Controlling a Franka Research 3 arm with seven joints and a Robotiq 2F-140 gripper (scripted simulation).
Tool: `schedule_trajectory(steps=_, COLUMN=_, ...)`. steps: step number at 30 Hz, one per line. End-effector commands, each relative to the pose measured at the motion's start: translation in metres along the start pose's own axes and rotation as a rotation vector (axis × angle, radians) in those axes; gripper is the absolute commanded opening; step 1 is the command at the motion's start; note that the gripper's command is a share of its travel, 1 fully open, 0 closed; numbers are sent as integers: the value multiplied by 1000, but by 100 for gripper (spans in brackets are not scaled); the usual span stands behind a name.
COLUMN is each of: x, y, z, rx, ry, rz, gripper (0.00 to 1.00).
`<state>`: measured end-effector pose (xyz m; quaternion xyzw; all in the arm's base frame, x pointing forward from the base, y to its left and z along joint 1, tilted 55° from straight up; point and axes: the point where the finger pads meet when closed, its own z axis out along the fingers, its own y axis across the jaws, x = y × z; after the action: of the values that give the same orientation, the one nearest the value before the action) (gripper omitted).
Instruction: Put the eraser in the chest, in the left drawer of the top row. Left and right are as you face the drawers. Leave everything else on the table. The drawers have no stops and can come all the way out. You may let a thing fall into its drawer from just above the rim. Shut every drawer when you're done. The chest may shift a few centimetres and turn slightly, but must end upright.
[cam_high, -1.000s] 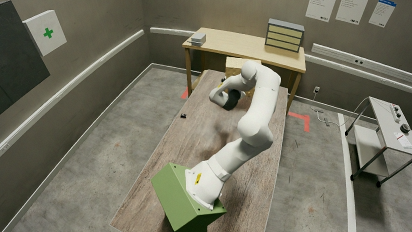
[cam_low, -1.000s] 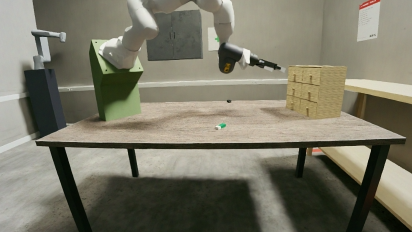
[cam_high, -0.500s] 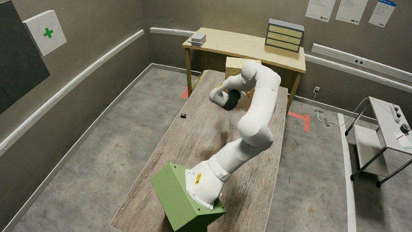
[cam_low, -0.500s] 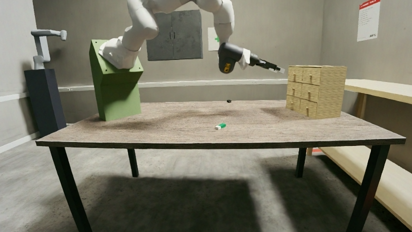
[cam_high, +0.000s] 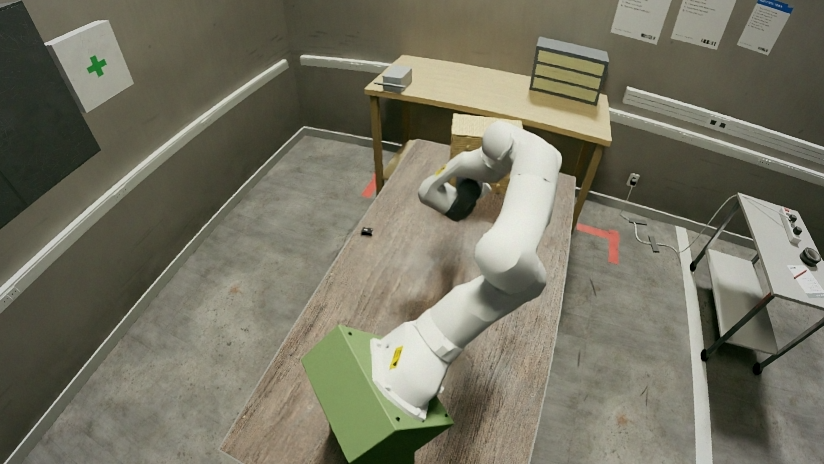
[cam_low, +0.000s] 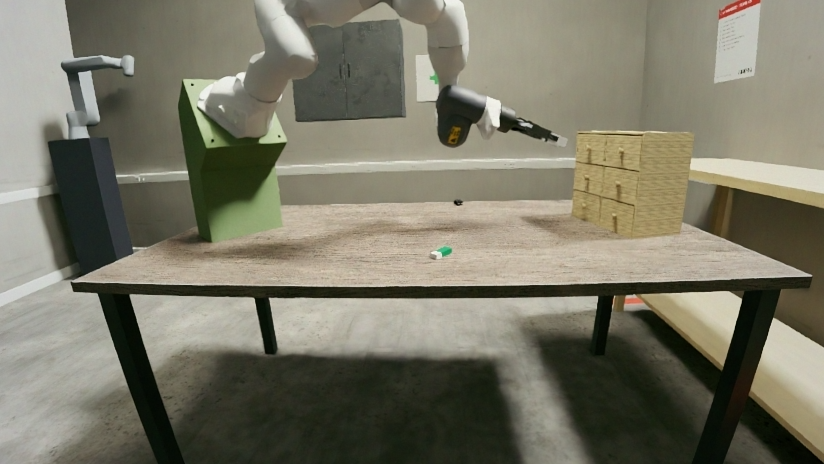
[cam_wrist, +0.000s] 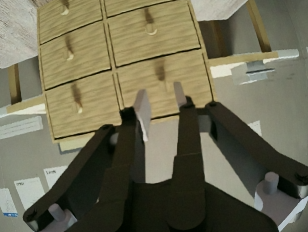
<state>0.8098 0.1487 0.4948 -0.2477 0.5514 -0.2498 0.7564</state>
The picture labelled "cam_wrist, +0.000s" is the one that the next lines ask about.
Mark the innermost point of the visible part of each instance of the light wooden chest of drawers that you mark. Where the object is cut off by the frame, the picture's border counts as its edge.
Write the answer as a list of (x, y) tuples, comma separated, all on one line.
[(116, 69)]

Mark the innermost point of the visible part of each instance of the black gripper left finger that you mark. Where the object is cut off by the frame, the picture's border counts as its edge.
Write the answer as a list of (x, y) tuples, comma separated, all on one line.
[(79, 186)]

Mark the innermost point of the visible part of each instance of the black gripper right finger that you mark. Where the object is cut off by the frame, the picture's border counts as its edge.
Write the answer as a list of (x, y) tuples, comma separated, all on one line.
[(280, 182)]

